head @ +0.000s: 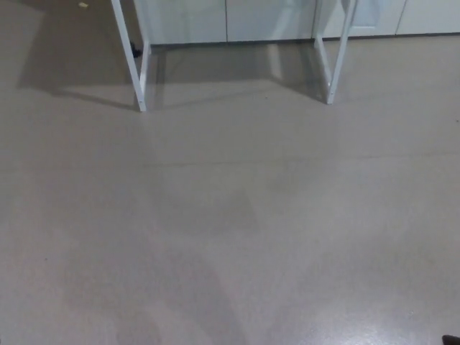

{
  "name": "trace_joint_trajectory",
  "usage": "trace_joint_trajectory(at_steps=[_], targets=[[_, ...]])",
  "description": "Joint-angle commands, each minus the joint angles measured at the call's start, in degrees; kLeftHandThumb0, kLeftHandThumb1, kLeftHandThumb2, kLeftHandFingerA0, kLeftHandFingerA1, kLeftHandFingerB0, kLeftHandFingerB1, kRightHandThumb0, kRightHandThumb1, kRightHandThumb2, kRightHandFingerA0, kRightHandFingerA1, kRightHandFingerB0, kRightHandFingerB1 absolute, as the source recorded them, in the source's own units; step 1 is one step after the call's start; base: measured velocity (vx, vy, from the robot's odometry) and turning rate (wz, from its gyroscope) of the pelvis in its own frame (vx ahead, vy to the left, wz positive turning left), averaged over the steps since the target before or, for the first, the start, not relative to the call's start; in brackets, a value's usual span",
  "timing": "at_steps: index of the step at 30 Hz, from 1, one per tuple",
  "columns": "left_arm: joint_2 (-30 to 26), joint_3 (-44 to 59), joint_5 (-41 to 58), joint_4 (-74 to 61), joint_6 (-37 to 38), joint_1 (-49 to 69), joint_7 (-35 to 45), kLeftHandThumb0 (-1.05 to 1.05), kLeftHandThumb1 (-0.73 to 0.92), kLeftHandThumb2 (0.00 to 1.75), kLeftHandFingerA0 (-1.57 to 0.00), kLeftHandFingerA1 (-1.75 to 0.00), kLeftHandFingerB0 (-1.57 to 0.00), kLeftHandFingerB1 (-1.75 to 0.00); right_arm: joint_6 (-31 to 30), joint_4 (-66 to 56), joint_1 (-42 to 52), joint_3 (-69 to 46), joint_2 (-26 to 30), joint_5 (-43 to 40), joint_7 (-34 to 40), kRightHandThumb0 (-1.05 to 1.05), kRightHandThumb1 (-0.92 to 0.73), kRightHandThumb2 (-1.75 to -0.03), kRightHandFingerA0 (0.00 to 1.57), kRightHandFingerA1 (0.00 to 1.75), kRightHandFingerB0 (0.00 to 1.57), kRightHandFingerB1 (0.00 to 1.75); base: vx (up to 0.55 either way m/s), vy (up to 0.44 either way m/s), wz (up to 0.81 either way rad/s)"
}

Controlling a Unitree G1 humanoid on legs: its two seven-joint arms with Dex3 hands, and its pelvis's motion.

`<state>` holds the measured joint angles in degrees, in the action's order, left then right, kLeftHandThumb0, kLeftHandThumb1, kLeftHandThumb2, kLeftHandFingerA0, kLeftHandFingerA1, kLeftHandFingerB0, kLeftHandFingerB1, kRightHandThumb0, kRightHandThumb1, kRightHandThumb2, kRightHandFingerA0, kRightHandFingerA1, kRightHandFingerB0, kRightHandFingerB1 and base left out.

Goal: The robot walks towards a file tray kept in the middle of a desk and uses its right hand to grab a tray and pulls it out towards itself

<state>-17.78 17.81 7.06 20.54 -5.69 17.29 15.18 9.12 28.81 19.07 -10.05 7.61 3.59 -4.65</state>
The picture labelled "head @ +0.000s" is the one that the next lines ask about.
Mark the white desk leg frame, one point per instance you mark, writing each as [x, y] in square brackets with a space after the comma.
[139, 81]
[332, 82]

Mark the white cabinets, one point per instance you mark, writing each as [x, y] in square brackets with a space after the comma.
[251, 21]

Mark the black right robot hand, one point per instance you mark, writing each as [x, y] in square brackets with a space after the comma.
[452, 340]

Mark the white desk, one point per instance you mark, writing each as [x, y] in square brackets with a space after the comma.
[125, 39]

